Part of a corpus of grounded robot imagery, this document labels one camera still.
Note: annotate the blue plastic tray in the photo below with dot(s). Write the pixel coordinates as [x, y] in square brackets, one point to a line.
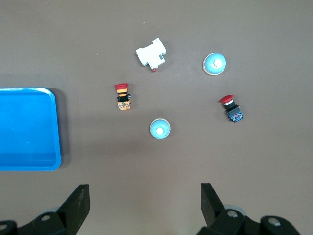
[27, 127]

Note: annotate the white circuit breaker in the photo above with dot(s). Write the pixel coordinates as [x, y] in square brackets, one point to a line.
[151, 54]

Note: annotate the orange emergency stop button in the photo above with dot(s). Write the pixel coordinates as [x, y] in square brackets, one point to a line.
[122, 98]

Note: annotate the red mushroom push button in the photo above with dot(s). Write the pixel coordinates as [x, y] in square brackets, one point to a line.
[232, 110]

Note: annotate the blue call bell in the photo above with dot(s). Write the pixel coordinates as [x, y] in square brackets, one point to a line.
[156, 124]
[210, 68]

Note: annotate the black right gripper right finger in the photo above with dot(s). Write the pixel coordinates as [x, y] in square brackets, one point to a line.
[215, 213]

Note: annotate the brown table cover mat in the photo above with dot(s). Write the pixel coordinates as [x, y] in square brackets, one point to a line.
[73, 49]

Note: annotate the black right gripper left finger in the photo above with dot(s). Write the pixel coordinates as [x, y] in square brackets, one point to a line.
[71, 208]

